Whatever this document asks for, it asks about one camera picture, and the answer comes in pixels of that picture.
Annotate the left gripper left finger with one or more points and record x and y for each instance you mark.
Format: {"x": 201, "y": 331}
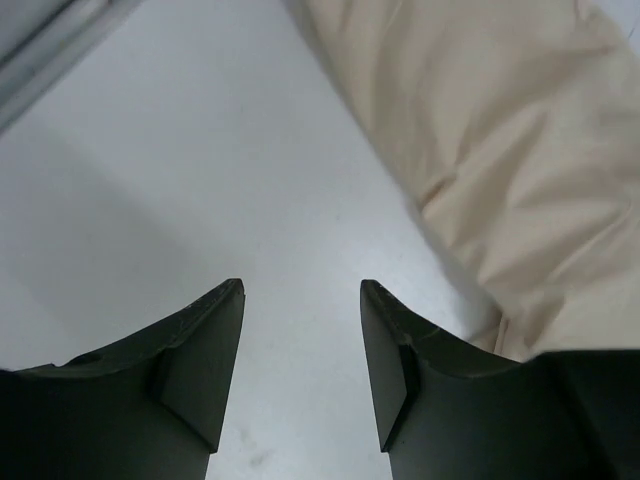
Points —
{"x": 148, "y": 406}

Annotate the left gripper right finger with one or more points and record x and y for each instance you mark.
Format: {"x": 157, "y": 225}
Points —
{"x": 445, "y": 409}

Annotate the beige trousers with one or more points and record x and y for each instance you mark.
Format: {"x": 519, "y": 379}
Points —
{"x": 514, "y": 128}

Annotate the left metal side rail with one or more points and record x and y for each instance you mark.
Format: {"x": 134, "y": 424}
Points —
{"x": 42, "y": 40}

